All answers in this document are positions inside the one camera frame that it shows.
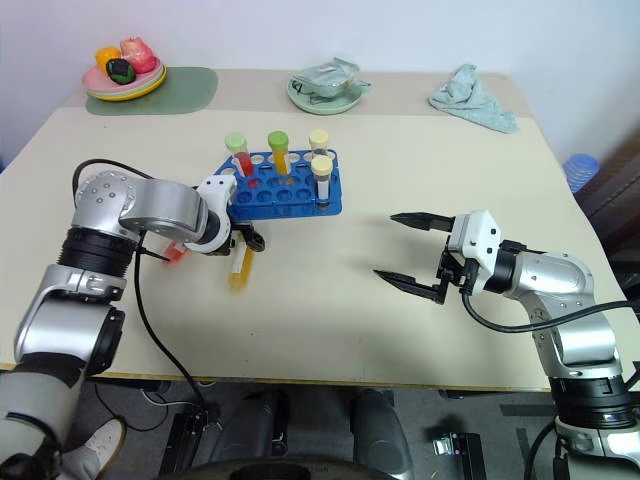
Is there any metal floor clamp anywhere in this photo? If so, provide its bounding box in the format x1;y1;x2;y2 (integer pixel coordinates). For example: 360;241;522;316
432;432;486;480

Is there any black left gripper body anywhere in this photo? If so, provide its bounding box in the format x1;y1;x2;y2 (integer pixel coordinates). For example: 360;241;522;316
214;219;251;258

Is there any light blue crumpled cloth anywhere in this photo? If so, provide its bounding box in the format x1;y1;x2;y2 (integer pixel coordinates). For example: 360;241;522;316
428;63;521;135

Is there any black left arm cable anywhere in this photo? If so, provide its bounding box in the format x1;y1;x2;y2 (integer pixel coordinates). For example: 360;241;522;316
71;158;209;416

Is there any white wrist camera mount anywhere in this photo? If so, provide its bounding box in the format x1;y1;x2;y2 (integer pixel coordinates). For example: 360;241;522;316
182;173;239;257
446;209;503;294

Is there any blue ribbed plastic object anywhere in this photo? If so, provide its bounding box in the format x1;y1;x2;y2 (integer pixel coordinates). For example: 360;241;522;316
563;153;601;192

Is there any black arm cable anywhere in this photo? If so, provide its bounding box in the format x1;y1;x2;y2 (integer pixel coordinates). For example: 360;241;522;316
71;158;209;416
460;279;640;334

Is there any dark purple toy fruit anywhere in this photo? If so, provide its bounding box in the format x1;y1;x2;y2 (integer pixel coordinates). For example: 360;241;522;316
107;58;137;84

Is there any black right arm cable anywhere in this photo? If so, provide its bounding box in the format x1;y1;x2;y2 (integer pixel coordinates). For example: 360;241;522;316
460;279;640;334

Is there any green table mat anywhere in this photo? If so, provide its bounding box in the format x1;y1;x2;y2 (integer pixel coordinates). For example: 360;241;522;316
84;66;220;118

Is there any black floor bracket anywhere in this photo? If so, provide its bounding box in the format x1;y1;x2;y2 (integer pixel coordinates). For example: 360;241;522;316
159;404;221;476

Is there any blue test tube rack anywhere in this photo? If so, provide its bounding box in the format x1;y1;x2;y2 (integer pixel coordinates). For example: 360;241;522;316
212;149;345;222

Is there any pink plate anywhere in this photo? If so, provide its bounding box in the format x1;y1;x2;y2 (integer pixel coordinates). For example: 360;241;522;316
82;57;164;95

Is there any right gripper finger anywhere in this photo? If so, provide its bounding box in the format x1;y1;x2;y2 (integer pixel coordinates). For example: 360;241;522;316
389;211;455;233
372;269;448;306

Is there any yellow toy fruit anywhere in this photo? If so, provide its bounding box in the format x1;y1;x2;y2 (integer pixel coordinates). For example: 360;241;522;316
94;47;122;76

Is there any white shoe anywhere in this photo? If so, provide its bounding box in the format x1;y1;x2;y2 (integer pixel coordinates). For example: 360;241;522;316
64;417;126;476

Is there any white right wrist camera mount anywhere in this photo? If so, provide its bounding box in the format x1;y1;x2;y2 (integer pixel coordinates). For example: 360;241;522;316
446;209;503;294

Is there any light green plate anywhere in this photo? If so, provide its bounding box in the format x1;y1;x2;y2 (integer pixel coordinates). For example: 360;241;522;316
286;74;365;115

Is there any pink toy fruit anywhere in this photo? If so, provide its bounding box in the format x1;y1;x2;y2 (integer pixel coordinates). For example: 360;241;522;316
119;34;159;74

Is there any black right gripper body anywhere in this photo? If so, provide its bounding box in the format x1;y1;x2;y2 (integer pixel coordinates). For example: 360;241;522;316
437;247;477;297

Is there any dark rounded shape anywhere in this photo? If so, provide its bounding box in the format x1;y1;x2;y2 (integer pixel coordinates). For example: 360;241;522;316
349;388;414;476

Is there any yellow plate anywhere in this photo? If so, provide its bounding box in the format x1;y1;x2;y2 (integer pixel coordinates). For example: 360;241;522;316
87;64;167;103

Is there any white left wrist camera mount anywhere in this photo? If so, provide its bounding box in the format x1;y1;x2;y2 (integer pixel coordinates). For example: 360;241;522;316
182;173;239;257

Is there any dark brown wooden cabinet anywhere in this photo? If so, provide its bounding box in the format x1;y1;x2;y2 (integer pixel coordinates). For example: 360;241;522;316
574;117;640;301

